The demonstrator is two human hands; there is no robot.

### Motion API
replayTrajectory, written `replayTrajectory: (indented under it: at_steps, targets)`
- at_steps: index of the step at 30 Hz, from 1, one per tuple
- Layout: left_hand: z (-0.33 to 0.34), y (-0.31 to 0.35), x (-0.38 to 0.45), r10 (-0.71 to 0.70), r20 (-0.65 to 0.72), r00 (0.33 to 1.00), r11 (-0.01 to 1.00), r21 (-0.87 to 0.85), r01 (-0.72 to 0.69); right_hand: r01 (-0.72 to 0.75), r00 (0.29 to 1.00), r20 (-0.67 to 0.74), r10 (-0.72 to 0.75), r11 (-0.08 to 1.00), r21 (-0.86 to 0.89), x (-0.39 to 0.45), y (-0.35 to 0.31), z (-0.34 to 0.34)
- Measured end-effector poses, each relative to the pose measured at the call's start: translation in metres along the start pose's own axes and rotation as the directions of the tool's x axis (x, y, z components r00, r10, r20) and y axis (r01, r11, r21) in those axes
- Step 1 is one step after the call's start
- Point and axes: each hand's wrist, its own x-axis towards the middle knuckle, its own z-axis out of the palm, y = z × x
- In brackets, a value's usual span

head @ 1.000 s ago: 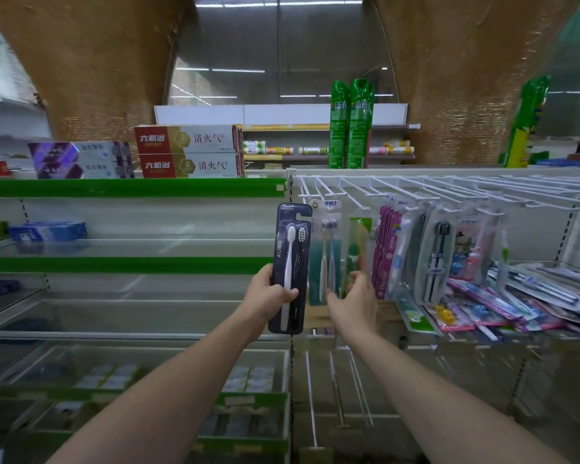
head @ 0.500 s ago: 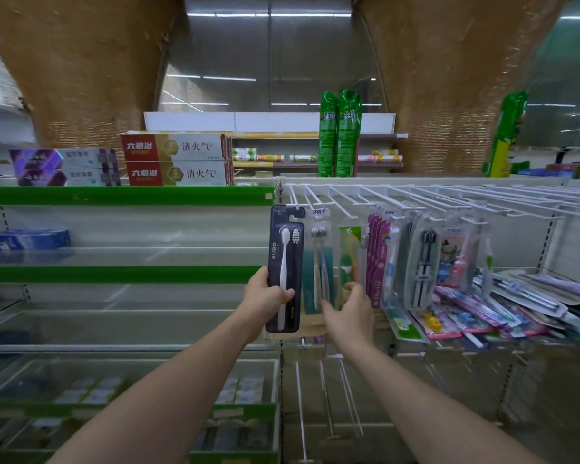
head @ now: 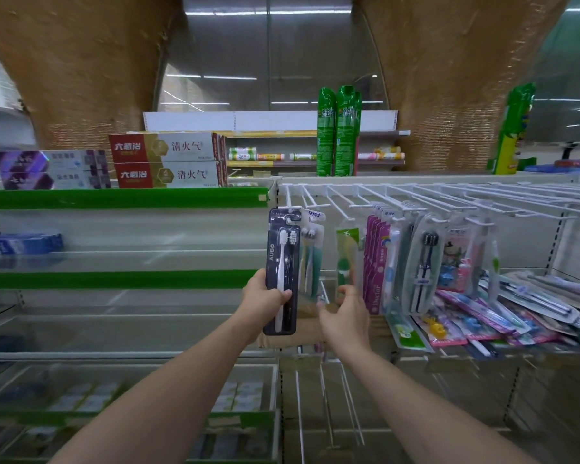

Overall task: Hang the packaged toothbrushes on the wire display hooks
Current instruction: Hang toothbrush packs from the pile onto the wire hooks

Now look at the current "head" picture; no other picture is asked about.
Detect person's left hand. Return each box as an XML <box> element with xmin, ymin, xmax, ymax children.
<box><xmin>239</xmin><ymin>269</ymin><xmax>293</xmax><ymax>334</ymax></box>

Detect person's right hand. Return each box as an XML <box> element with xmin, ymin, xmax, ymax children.
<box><xmin>316</xmin><ymin>284</ymin><xmax>372</xmax><ymax>353</ymax></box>

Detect teal twin toothbrush pack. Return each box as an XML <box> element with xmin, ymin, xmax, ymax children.
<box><xmin>299</xmin><ymin>209</ymin><xmax>327</xmax><ymax>300</ymax></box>

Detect green label toothbrush pack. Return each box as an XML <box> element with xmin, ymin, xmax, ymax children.
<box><xmin>334</xmin><ymin>226</ymin><xmax>363</xmax><ymax>305</ymax></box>

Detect pink label toothbrush pack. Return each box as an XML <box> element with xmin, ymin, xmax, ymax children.
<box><xmin>366</xmin><ymin>215</ymin><xmax>379</xmax><ymax>305</ymax></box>
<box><xmin>372</xmin><ymin>207</ymin><xmax>403</xmax><ymax>314</ymax></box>
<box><xmin>362</xmin><ymin>215</ymin><xmax>371</xmax><ymax>300</ymax></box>

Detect kids toothbrush pack yellow toy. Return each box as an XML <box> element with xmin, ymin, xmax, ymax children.
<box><xmin>413</xmin><ymin>313</ymin><xmax>467</xmax><ymax>347</ymax></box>

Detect oval twin black toothbrush pack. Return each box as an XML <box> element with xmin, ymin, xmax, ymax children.
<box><xmin>402</xmin><ymin>215</ymin><xmax>447</xmax><ymax>316</ymax></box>

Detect clear pink-topped toothbrush pack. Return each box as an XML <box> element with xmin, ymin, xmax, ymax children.
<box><xmin>471</xmin><ymin>215</ymin><xmax>494</xmax><ymax>295</ymax></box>

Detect clear green toothbrush pack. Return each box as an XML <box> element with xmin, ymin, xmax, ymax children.
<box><xmin>488</xmin><ymin>236</ymin><xmax>503</xmax><ymax>305</ymax></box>

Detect pile of toothbrush packs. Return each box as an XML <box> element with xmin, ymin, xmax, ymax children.
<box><xmin>384</xmin><ymin>270</ymin><xmax>580</xmax><ymax>358</ymax></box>

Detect person's left forearm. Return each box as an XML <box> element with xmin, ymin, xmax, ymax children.
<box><xmin>48</xmin><ymin>313</ymin><xmax>257</xmax><ymax>464</ymax></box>

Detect person's right forearm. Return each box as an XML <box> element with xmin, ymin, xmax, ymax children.
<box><xmin>347</xmin><ymin>342</ymin><xmax>542</xmax><ymax>464</ymax></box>

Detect white shelf unit yellow strips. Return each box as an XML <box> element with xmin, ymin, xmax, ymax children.
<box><xmin>142</xmin><ymin>110</ymin><xmax>412</xmax><ymax>172</ymax></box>

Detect brown cardboard tray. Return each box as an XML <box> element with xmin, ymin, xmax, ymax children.
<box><xmin>258</xmin><ymin>304</ymin><xmax>397</xmax><ymax>351</ymax></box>

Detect row of colourful wrap rolls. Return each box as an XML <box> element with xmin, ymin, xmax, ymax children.
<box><xmin>227</xmin><ymin>146</ymin><xmax>406</xmax><ymax>162</ymax></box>

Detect tall green spray can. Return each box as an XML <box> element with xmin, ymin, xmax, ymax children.
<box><xmin>316</xmin><ymin>87</ymin><xmax>338</xmax><ymax>177</ymax></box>
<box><xmin>334</xmin><ymin>85</ymin><xmax>361</xmax><ymax>177</ymax></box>

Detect green spray can red side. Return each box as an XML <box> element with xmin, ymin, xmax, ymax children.
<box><xmin>355</xmin><ymin>91</ymin><xmax>363</xmax><ymax>177</ymax></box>

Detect blue product box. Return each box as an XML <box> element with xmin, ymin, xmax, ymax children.
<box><xmin>0</xmin><ymin>232</ymin><xmax>64</xmax><ymax>256</ymax></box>

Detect green yellow spray can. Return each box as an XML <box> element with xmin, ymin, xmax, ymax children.
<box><xmin>492</xmin><ymin>82</ymin><xmax>536</xmax><ymax>175</ymax></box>

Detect row of colourful boxes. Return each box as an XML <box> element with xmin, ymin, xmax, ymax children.
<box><xmin>524</xmin><ymin>158</ymin><xmax>580</xmax><ymax>177</ymax></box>

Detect woven brown column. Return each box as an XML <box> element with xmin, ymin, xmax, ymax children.
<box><xmin>0</xmin><ymin>0</ymin><xmax>182</xmax><ymax>150</ymax></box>
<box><xmin>355</xmin><ymin>0</ymin><xmax>574</xmax><ymax>172</ymax></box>

